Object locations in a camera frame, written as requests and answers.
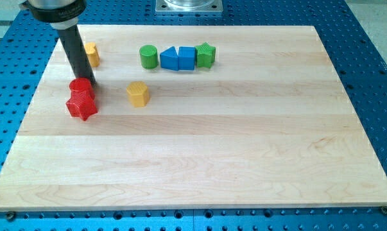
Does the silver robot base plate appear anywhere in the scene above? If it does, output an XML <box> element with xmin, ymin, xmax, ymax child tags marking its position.
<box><xmin>155</xmin><ymin>0</ymin><xmax>223</xmax><ymax>13</ymax></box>

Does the light wooden board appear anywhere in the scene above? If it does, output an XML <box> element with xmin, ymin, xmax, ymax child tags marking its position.
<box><xmin>0</xmin><ymin>25</ymin><xmax>387</xmax><ymax>211</ymax></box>

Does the yellow hexagon block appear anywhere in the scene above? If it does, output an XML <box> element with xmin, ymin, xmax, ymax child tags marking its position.
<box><xmin>126</xmin><ymin>81</ymin><xmax>150</xmax><ymax>107</ymax></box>

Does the yellow block behind rod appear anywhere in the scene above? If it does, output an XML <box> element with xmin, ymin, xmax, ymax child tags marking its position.
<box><xmin>85</xmin><ymin>42</ymin><xmax>100</xmax><ymax>67</ymax></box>

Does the blue cube block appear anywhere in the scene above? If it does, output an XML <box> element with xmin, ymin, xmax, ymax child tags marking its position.
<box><xmin>178</xmin><ymin>46</ymin><xmax>196</xmax><ymax>71</ymax></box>

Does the green star block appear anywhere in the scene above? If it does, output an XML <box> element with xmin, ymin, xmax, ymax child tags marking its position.
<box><xmin>195</xmin><ymin>42</ymin><xmax>216</xmax><ymax>68</ymax></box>

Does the blue triangle block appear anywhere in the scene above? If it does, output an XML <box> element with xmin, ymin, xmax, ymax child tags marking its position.
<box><xmin>160</xmin><ymin>46</ymin><xmax>179</xmax><ymax>71</ymax></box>

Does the green cylinder block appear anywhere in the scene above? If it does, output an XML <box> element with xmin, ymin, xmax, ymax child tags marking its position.
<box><xmin>139</xmin><ymin>44</ymin><xmax>159</xmax><ymax>69</ymax></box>

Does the red cylinder block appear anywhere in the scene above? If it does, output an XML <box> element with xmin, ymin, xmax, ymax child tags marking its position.
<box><xmin>69</xmin><ymin>78</ymin><xmax>95</xmax><ymax>99</ymax></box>

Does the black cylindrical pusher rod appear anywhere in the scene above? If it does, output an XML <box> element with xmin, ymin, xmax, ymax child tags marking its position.
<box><xmin>57</xmin><ymin>25</ymin><xmax>96</xmax><ymax>85</ymax></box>

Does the red star block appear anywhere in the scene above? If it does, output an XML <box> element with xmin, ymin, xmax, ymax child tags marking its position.
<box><xmin>65</xmin><ymin>91</ymin><xmax>98</xmax><ymax>121</ymax></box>

